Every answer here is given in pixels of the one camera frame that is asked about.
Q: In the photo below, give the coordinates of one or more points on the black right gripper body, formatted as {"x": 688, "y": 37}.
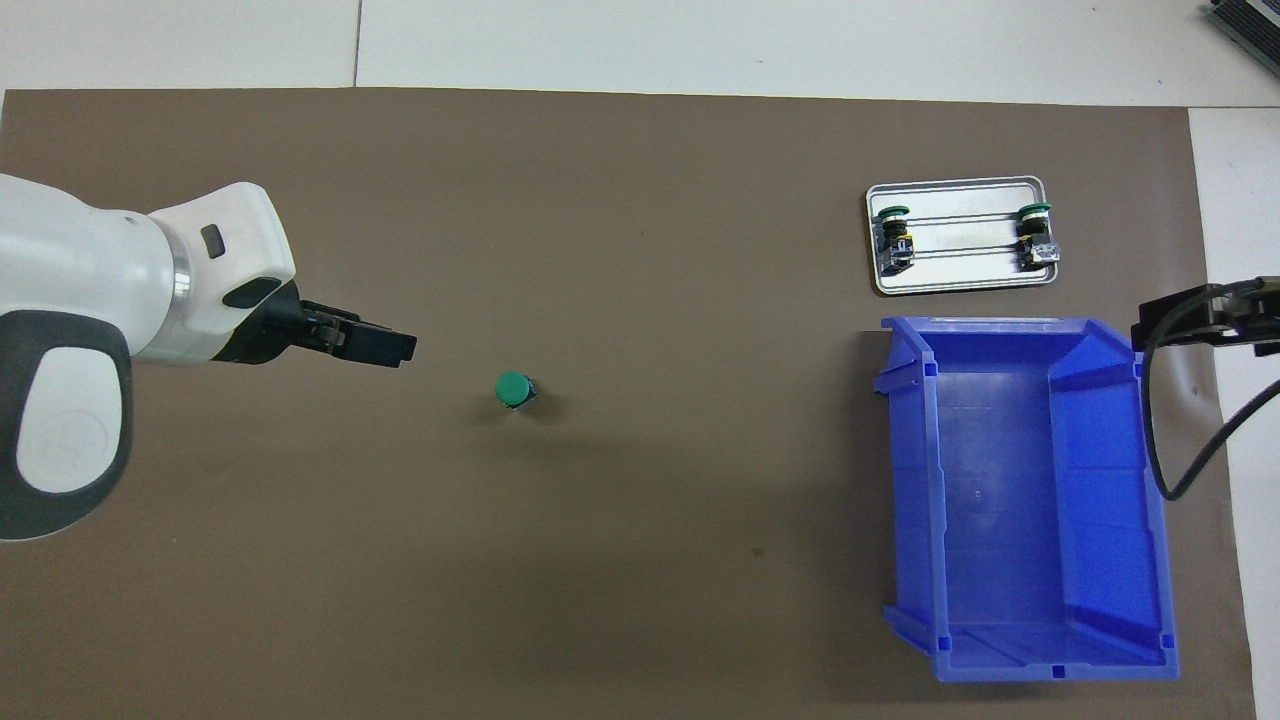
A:
{"x": 1270, "y": 320}

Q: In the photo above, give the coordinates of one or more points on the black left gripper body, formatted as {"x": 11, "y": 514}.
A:
{"x": 275, "y": 335}

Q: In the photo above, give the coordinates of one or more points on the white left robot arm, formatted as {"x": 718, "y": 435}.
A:
{"x": 90, "y": 280}

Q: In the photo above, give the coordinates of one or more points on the grey metal tray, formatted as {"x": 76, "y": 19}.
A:
{"x": 960, "y": 275}

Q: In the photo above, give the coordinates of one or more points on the brown table mat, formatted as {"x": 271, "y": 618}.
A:
{"x": 500, "y": 560}

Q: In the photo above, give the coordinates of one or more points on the blue plastic storage bin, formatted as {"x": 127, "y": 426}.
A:
{"x": 1000, "y": 520}

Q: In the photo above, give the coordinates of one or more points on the grey ribbed device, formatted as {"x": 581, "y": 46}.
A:
{"x": 1255, "y": 20}

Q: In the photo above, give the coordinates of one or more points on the green pushbutton switch silver block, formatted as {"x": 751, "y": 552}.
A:
{"x": 1032, "y": 240}

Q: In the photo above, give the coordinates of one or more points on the green pushbutton switch black block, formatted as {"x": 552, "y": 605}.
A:
{"x": 895, "y": 250}

